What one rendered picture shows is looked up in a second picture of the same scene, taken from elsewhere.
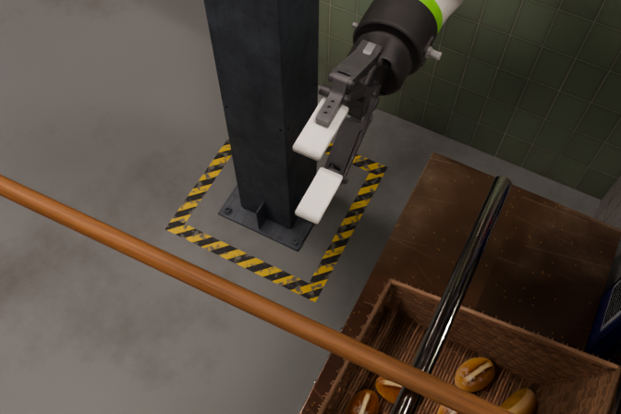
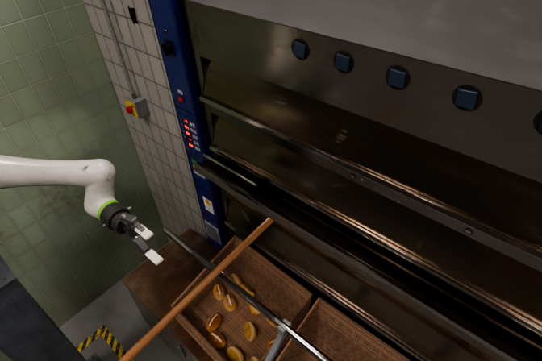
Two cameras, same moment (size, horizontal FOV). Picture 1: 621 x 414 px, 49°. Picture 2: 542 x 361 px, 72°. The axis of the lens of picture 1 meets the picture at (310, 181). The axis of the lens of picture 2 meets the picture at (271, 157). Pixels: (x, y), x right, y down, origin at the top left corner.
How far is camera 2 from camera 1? 0.80 m
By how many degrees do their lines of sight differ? 49
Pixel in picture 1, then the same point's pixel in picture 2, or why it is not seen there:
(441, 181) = (136, 280)
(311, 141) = (147, 234)
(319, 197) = (155, 256)
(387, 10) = (110, 210)
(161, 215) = not seen: outside the picture
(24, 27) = not seen: outside the picture
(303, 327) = (187, 299)
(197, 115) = not seen: outside the picture
